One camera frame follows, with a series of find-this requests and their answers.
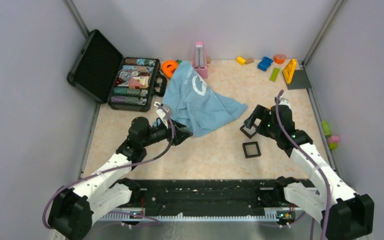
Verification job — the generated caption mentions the blue toy brick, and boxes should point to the blue toy brick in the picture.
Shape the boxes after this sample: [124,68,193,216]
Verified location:
[257,56,273,72]

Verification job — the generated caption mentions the pink metronome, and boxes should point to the pink metronome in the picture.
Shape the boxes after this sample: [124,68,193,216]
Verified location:
[192,41,209,79]

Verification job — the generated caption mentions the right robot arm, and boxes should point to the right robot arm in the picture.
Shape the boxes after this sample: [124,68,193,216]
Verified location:
[244,103,375,240]

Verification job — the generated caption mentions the black square frame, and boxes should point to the black square frame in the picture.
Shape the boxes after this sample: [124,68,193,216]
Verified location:
[242,141,262,159]
[239,124,258,139]

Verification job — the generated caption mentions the green pink toy pieces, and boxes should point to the green pink toy pieces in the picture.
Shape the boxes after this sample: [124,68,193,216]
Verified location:
[321,121,341,150]

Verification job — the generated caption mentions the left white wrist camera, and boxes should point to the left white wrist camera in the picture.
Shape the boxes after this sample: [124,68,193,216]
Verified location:
[154,101,174,125]

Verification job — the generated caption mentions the light blue t-shirt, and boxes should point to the light blue t-shirt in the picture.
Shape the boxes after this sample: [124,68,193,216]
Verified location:
[162,61,248,138]

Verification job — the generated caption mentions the yellow small toy brick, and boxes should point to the yellow small toy brick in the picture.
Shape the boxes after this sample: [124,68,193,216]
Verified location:
[236,56,247,66]

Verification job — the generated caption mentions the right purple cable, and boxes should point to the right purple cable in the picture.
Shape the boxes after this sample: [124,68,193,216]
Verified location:
[274,89,333,240]

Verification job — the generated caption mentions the green toy brick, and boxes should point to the green toy brick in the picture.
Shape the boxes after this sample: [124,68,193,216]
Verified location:
[269,67,280,82]

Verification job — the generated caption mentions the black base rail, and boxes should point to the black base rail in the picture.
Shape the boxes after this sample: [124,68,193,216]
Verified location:
[109,179,307,219]

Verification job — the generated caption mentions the orange letter e toy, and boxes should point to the orange letter e toy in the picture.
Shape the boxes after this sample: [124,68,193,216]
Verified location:
[161,60,179,79]

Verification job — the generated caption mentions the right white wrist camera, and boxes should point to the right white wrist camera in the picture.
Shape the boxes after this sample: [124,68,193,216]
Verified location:
[278,97,291,108]

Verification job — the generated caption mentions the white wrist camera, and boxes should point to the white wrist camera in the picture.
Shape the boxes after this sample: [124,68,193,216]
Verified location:
[154,101,174,125]
[278,97,291,108]

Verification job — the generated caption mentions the brown small block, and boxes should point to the brown small block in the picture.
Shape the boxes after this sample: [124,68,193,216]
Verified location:
[245,58,254,65]

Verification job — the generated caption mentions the orange small cup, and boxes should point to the orange small cup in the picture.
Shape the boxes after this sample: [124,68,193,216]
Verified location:
[273,54,287,65]

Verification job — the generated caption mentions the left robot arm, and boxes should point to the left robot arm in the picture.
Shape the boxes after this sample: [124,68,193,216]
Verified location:
[43,117,193,240]

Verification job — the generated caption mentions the grey building baseplate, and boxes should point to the grey building baseplate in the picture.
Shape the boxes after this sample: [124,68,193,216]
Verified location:
[286,69,312,90]

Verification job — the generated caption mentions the yellow triangular toy block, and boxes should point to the yellow triangular toy block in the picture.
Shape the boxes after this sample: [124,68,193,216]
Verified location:
[282,58,297,85]

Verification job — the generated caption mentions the black poker chip case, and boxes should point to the black poker chip case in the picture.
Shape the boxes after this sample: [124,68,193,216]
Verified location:
[66,29,168,112]

